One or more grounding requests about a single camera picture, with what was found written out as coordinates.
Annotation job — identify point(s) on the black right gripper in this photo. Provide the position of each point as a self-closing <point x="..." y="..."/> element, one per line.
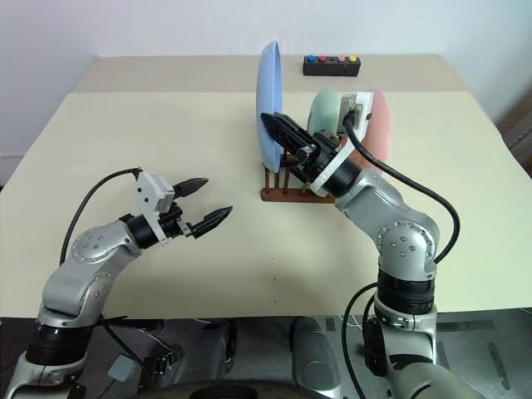
<point x="316" y="156"/>

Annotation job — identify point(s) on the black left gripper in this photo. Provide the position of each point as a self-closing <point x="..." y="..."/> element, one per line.
<point x="174" y="222"/>

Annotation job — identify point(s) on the blue plate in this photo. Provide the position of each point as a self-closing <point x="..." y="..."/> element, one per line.
<point x="268" y="91"/>

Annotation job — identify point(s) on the green plate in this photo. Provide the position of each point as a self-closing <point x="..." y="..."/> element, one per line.
<point x="324" y="108"/>

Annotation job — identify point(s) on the red plate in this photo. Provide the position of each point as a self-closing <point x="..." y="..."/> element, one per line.
<point x="380" y="124"/>

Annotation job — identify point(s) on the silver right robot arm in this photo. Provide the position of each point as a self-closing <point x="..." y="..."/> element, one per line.
<point x="386" y="199"/>

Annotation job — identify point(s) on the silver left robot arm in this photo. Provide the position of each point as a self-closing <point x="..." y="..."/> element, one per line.
<point x="83" y="249"/>

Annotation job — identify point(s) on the wooden dish rack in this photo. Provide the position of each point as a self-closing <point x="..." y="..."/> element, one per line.
<point x="291" y="196"/>

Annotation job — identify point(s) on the black button box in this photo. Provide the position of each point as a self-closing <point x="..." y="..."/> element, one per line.
<point x="330" y="70"/>

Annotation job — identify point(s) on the dark grey rounded shape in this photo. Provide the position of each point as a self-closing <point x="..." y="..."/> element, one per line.
<point x="313" y="353"/>
<point x="203" y="341"/>

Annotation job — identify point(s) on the black connector block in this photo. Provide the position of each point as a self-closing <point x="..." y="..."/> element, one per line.
<point x="160" y="367"/>

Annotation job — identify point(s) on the grey square pad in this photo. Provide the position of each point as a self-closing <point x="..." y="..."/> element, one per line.
<point x="121" y="367"/>

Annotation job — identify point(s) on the dark curved rim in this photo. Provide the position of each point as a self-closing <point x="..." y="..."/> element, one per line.
<point x="245" y="388"/>

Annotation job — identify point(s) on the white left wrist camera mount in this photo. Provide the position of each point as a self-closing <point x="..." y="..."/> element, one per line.
<point x="147" y="191"/>

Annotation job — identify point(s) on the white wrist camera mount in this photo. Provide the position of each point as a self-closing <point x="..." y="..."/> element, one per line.
<point x="147" y="191"/>
<point x="361" y="104"/>

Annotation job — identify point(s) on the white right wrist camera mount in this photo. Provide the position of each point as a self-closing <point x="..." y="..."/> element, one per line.
<point x="361" y="104"/>

